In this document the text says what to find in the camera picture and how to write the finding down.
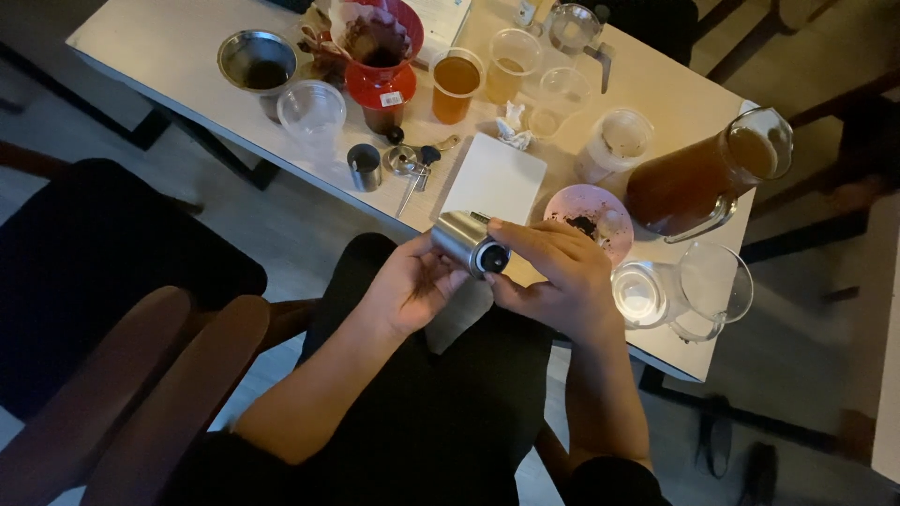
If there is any grinder crank handle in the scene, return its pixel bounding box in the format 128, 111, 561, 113
382, 134, 461, 219

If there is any small glass bottle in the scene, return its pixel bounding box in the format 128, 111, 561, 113
512, 0, 556, 30

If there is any person's black clothing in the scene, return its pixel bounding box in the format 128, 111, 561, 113
162, 232, 672, 506

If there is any clear glass cup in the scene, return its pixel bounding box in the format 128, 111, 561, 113
610, 261, 679, 330

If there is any pink plate with coffee grounds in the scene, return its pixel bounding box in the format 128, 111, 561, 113
543, 184, 635, 268

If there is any empty clear plastic cup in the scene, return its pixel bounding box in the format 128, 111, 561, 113
527, 66, 593, 140

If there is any person's right hand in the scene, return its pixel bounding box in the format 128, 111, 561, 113
483, 218, 620, 337

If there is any used paper coffee filter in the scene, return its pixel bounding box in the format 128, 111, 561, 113
299, 0, 414, 71

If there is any glass server with black handle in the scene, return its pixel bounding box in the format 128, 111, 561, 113
547, 3, 617, 95

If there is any white book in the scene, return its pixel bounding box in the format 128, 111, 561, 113
404, 0, 473, 70

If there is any white digital scale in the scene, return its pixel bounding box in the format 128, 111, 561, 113
439, 132, 548, 227

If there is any glass pitcher of brown tea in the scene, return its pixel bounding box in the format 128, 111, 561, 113
626, 107, 795, 245

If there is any red coffee dripper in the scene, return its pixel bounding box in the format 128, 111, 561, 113
330, 0, 426, 136

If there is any plastic cup of amber tea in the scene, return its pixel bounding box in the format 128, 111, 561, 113
429, 48, 486, 126

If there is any empty glass carafe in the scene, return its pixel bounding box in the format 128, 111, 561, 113
668, 242, 755, 344

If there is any person's left hand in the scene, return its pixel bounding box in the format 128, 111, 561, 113
362, 231, 471, 337

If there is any wooden chair with dark seat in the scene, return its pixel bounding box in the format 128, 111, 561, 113
0, 141, 321, 506

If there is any stainless steel bowl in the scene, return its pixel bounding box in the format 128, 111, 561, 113
217, 30, 300, 120

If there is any silver coffee grinder body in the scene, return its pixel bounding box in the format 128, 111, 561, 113
430, 209, 512, 279

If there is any white lidded jar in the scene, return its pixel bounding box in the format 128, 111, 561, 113
574, 107, 655, 185

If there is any crumpled white tissue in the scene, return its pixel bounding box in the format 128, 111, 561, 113
495, 100, 533, 151

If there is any plastic cup of pale tea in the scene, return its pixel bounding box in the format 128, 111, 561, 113
485, 28, 544, 106

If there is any small steel grinder cup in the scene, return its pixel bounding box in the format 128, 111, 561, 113
346, 143, 383, 193

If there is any black shoe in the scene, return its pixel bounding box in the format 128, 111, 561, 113
737, 441, 780, 506
695, 395, 734, 480

